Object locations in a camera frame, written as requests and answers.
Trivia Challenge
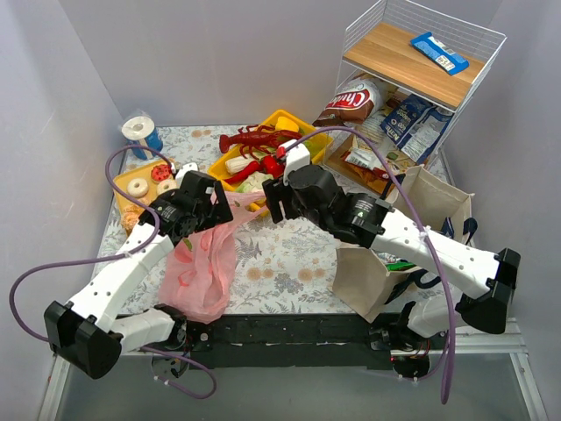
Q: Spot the pink plastic bag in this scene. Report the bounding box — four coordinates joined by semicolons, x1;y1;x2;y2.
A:
159;191;266;324

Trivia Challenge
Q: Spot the beige canvas tote bag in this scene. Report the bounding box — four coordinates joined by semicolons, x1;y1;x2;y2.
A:
332;166;473;322

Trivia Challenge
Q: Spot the green Chula chips bag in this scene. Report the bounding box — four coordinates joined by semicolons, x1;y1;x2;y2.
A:
385;260;415;274

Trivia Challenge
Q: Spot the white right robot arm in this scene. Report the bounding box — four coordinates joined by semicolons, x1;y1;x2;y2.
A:
263;165;521;338

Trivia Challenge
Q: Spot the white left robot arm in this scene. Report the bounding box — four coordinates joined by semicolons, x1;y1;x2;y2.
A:
44;170;233;379

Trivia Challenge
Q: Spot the yellow food tray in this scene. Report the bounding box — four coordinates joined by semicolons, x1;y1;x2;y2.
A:
208;109;334;205

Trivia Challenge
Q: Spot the red toy chili pepper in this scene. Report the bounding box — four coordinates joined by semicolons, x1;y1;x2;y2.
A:
225;155;285;184

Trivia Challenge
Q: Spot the white glazed donut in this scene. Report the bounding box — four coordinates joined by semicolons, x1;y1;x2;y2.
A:
126;178;149;198
156;179;178;196

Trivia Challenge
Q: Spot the red strawberry donut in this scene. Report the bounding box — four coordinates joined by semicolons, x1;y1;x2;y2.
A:
151;164;173;183

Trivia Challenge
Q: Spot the red toy lobster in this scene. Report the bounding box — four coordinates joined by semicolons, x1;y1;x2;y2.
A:
218;125;302;158

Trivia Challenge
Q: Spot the white snack packet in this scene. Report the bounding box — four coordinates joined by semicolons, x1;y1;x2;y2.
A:
352;126;389;170

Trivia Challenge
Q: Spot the orange snack bag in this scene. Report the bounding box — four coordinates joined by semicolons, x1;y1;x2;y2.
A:
340;149;415;194

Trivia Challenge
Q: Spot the orange donut tray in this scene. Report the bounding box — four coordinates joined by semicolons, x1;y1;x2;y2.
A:
113;161;166;220

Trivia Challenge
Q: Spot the floral table mat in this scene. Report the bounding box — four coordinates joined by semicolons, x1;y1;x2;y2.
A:
94;125;477;315

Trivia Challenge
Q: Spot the toilet paper roll pack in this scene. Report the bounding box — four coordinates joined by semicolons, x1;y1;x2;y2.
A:
121;114;163;160

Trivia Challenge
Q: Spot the brown Chula chips bag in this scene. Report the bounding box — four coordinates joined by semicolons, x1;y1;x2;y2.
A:
313;75;388;127

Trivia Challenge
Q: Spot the blue Kettle chips bag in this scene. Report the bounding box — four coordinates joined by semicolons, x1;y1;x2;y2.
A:
380;95;453;164

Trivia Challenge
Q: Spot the small blue snack packet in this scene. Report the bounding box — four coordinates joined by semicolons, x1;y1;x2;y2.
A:
410;32;469;75

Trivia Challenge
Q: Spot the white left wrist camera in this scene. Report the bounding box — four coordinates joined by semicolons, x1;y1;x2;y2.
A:
171;162;198;187

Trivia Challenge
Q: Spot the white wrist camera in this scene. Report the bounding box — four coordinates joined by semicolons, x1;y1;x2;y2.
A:
275;140;310;185
171;162;198;187

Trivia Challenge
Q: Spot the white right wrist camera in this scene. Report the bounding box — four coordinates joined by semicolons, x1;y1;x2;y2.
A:
275;140;310;185

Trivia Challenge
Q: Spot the white wire shelf rack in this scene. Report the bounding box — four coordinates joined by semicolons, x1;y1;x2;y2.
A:
336;1;507;168

